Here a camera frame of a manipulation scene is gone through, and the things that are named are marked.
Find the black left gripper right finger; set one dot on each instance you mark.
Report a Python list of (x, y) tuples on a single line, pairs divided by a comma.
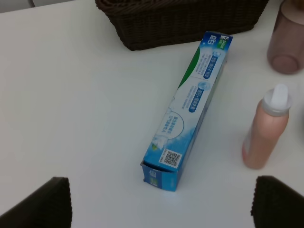
[(276, 205)]

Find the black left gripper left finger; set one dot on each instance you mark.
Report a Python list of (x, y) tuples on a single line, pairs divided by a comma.
[(49, 206)]

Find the pink bottle white cap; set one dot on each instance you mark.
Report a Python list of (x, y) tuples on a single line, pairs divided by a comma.
[(270, 121)]

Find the blue toothpaste box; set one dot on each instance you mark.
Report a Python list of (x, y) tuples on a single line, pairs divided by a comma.
[(168, 152)]

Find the pink translucent plastic cup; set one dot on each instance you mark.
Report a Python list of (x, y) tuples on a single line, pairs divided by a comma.
[(285, 52)]

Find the dark brown wicker basket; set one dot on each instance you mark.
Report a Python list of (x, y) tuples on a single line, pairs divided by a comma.
[(145, 24)]

